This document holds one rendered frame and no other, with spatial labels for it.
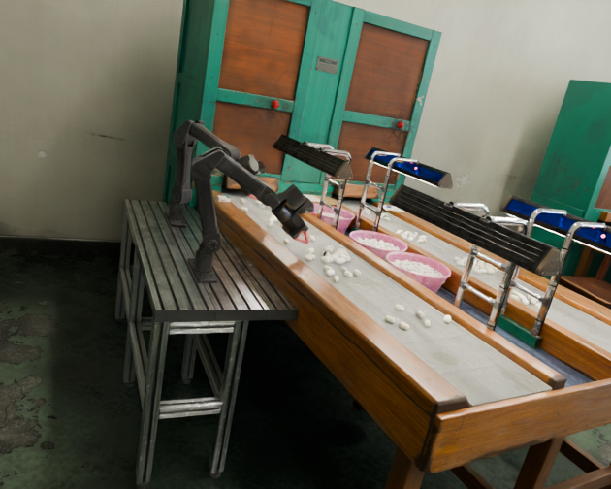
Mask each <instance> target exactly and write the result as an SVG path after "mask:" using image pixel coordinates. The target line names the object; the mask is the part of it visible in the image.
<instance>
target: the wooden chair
mask: <svg viewBox="0 0 611 489"><path fill-rule="evenodd" d="M610 263H611V254H609V253H606V255H605V257H604V259H603V261H602V263H601V266H600V268H599V270H598V272H597V275H596V277H595V278H593V277H573V276H561V278H560V281H559V285H561V286H563V287H565V288H567V289H569V290H571V291H573V292H575V293H578V294H580V295H582V296H584V297H586V298H588V299H590V300H592V301H594V302H596V303H598V304H600V305H603V306H605V307H607V308H609V309H611V284H610V283H608V282H606V281H604V277H605V275H606V273H607V270H608V268H609V265H610Z"/></svg>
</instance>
